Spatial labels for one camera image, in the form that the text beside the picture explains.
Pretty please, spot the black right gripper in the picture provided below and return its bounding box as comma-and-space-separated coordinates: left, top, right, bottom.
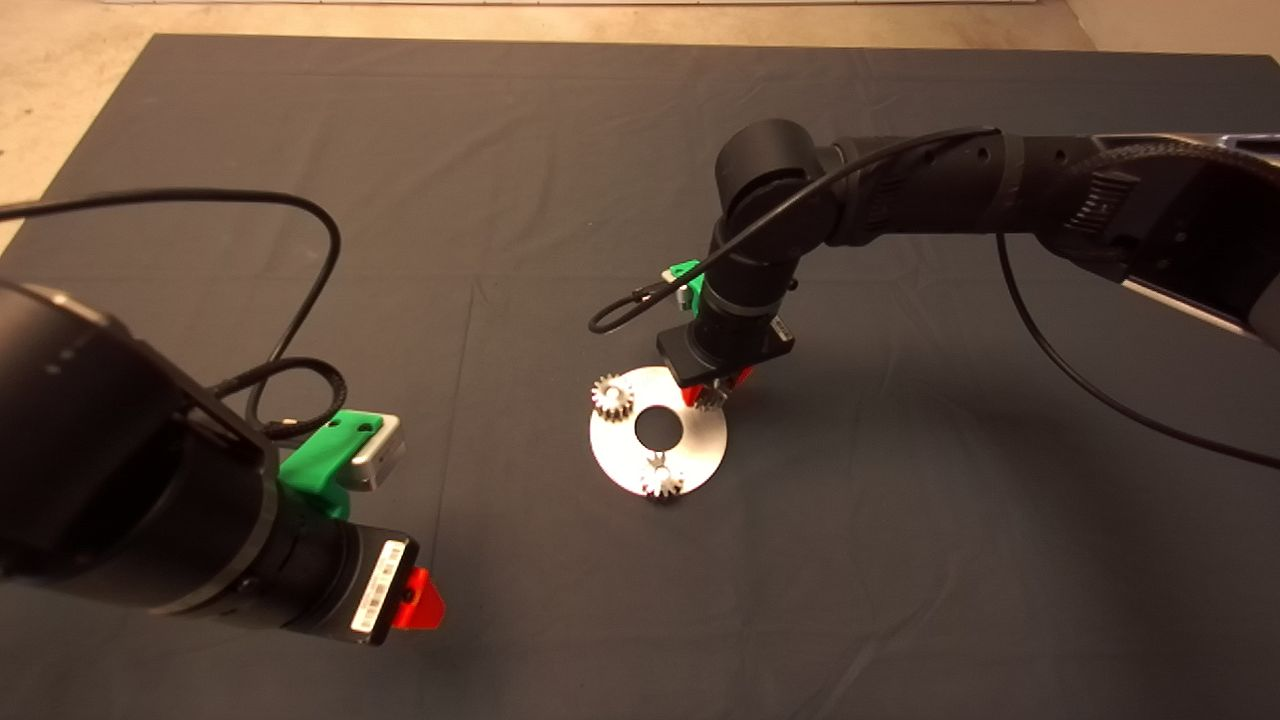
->
656, 311, 797, 409

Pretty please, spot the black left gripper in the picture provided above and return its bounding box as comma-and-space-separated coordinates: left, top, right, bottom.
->
266, 518, 446, 647

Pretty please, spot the round metal carrier plate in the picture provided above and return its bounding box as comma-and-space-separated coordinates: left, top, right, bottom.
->
590, 366, 729, 498

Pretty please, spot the dark grey table cloth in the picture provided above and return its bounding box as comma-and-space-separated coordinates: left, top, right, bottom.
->
0, 35, 1280, 720

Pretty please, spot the green right camera mount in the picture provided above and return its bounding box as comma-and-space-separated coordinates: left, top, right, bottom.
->
667, 259, 705, 312

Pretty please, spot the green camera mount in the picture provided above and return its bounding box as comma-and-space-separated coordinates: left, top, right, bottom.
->
277, 409, 385, 522
667, 259, 705, 312

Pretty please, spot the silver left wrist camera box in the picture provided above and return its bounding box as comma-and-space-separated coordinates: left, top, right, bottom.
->
347, 414, 406, 494

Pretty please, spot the green left camera mount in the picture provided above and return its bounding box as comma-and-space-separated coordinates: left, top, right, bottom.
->
277, 409, 385, 522

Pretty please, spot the braided black left arm cable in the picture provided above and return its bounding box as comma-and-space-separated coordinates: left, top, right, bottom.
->
214, 356, 349, 440

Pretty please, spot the smooth black left camera cable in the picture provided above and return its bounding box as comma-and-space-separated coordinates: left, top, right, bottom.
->
0, 189, 342, 417

